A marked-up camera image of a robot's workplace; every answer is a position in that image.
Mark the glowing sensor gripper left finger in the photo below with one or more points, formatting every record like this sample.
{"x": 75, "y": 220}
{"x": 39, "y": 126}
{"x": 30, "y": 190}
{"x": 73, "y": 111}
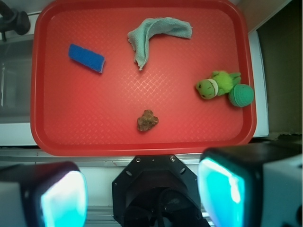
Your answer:
{"x": 43, "y": 195}

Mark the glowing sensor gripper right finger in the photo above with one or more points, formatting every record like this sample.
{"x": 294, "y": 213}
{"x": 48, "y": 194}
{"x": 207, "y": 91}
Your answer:
{"x": 254, "y": 185}

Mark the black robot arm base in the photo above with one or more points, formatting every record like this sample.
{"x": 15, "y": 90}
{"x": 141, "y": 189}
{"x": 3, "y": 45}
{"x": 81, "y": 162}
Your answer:
{"x": 157, "y": 191}

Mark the light teal cloth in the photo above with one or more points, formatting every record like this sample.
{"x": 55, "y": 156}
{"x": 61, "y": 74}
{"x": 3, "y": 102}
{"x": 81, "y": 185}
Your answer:
{"x": 139, "y": 37}

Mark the green rubber ball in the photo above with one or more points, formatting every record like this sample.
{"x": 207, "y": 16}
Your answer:
{"x": 241, "y": 95}

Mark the green frog plush toy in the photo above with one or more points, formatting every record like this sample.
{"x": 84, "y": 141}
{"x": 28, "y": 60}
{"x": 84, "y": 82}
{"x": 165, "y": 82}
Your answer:
{"x": 218, "y": 84}

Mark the brown rock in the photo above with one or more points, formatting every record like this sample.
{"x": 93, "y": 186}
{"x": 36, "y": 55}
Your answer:
{"x": 147, "y": 121}

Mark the red plastic tray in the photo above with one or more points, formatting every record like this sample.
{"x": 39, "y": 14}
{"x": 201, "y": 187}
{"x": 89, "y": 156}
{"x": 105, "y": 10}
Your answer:
{"x": 76, "y": 111}

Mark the blue sponge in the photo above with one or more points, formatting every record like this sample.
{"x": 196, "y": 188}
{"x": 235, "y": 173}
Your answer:
{"x": 86, "y": 57}

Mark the black clamp knob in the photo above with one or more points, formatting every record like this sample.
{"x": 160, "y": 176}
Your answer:
{"x": 13, "y": 20}

